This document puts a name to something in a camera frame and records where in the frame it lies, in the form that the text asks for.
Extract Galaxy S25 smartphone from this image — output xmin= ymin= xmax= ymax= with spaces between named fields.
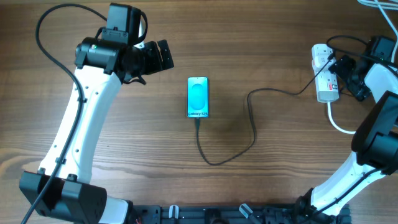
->
xmin=187 ymin=77 xmax=209 ymax=118

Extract black USB charging cable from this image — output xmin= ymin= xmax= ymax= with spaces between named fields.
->
xmin=194 ymin=49 xmax=337 ymax=166

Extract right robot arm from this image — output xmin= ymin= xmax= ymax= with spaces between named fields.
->
xmin=291 ymin=36 xmax=397 ymax=223

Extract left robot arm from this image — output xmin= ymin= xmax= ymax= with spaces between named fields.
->
xmin=19 ymin=3 xmax=174 ymax=223

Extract white USB charger plug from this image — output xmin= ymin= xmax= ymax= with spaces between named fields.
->
xmin=312 ymin=55 xmax=336 ymax=72

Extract white power strip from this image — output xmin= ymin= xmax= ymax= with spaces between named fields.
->
xmin=312 ymin=44 xmax=339 ymax=103

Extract white power strip cord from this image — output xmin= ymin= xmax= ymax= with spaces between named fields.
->
xmin=326 ymin=0 xmax=398 ymax=135

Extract white cables in corner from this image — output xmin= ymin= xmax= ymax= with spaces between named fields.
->
xmin=356 ymin=0 xmax=398 ymax=12

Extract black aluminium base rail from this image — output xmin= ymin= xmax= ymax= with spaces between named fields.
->
xmin=74 ymin=203 xmax=352 ymax=224

